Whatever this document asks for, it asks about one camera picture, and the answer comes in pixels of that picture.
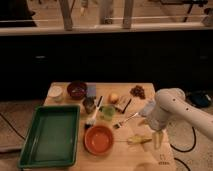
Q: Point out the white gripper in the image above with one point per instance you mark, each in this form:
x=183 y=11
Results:
x=157 y=120

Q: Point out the yellow banana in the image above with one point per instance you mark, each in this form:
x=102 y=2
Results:
x=138 y=139

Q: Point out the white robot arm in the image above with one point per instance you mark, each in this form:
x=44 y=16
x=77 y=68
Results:
x=170 y=102

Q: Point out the brown grape bunch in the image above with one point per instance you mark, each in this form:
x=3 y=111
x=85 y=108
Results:
x=138 y=91

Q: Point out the black framed small box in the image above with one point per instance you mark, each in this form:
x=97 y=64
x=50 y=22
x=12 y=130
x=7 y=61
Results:
x=122 y=104

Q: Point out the green cup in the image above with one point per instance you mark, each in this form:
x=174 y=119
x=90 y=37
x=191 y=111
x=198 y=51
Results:
x=108 y=112

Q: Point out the dark blue floor object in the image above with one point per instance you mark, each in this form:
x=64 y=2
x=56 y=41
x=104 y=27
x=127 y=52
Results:
x=200 y=99

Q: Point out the yellow round fruit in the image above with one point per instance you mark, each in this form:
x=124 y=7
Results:
x=113 y=98

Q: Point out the orange bowl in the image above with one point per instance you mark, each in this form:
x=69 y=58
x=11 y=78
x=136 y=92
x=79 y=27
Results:
x=98 y=140

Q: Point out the grey metal cup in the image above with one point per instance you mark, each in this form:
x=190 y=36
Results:
x=89 y=105

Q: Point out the blue sponge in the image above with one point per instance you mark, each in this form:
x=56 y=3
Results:
x=91 y=90

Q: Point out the dark red bowl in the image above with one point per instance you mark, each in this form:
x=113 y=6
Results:
x=77 y=90

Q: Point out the green plastic tray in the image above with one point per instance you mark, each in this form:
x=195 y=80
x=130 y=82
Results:
x=52 y=138

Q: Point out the small white cup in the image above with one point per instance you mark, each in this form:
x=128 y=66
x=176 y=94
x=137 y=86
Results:
x=55 y=92

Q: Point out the white handled brush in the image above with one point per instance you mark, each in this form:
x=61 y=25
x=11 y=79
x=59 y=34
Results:
x=91 y=120

